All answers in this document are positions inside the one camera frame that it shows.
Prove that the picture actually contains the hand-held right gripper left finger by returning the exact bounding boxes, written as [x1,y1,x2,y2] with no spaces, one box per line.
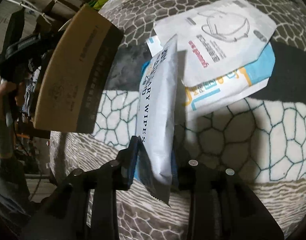
[25,135,139,240]

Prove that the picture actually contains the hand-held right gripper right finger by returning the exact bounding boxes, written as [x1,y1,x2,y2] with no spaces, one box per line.
[172,151,285,240]

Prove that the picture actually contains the white and blue wipes packet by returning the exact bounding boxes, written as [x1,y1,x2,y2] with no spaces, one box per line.
[135,34,179,207]

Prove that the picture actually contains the brown cardboard box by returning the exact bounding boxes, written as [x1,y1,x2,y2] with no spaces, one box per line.
[33,4,124,134]

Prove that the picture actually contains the blue and yellow printed packet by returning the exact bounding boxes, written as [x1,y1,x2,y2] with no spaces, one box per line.
[183,41,276,122]

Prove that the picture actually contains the white mask packet outline print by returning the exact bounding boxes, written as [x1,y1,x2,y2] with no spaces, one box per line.
[153,0,277,87]

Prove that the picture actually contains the person's left forearm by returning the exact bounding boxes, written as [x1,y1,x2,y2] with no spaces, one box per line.
[0,116,14,159]

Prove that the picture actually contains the person's left hand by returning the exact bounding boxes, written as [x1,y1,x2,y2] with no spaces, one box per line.
[0,81,19,120]

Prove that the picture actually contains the dark wooden rack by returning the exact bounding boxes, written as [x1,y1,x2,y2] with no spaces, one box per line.
[41,0,77,22]

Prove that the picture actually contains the green bag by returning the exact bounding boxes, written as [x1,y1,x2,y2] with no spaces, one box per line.
[89,0,116,10]

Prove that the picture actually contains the small white blue sachet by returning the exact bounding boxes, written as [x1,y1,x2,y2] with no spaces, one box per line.
[146,35,166,57]

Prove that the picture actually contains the person's dark clothing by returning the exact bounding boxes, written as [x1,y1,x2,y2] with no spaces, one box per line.
[0,155,43,232]

